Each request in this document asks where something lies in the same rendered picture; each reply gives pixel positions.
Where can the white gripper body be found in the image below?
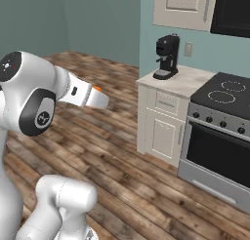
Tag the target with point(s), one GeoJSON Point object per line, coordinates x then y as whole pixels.
{"type": "Point", "coordinates": [98, 100]}

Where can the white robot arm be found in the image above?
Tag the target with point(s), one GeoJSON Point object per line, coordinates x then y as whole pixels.
{"type": "Point", "coordinates": [29, 88]}

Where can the cream base cabinet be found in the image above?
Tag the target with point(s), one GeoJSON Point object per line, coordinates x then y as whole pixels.
{"type": "Point", "coordinates": [162, 133]}

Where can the small orange round object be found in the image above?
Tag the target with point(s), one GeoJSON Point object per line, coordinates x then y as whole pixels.
{"type": "Point", "coordinates": [96, 87]}

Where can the black coffee machine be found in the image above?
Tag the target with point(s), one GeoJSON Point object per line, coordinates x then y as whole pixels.
{"type": "Point", "coordinates": [167, 55]}

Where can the silver stove with black hob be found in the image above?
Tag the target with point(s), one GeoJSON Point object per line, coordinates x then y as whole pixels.
{"type": "Point", "coordinates": [218, 146]}

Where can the black microwave oven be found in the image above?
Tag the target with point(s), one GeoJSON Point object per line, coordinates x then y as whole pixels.
{"type": "Point", "coordinates": [232, 11]}

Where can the white wall outlet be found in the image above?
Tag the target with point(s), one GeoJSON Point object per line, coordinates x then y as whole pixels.
{"type": "Point", "coordinates": [187, 49]}

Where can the cream wall cabinet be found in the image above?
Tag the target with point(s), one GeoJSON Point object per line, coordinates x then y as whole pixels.
{"type": "Point", "coordinates": [182, 6]}

